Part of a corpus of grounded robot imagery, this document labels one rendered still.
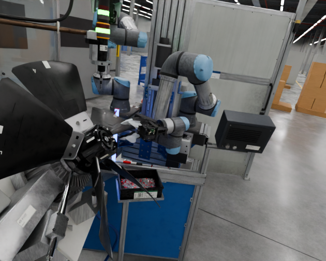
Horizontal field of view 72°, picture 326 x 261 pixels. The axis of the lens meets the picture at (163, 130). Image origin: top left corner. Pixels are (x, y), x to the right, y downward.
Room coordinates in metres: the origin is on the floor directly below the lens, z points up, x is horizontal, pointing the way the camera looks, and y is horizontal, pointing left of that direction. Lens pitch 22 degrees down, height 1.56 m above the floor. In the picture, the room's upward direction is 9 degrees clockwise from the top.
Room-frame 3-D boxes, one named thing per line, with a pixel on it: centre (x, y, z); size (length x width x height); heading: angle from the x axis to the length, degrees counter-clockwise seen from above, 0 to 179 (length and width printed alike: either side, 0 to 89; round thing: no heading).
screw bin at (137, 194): (0.98, 0.08, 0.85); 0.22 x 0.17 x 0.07; 108
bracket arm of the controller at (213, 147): (1.16, -0.37, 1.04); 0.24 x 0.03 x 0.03; 93
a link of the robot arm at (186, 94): (1.48, -0.15, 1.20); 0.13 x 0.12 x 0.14; 62
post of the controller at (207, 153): (1.16, -0.27, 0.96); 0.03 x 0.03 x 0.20; 3
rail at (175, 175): (1.14, 0.16, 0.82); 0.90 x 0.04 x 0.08; 93
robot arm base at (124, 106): (1.58, 0.34, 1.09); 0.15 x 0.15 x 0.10
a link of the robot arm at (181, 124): (1.05, -0.07, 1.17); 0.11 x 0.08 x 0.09; 130
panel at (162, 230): (1.14, 0.16, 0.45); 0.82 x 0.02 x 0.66; 93
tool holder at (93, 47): (0.77, 0.25, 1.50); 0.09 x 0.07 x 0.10; 128
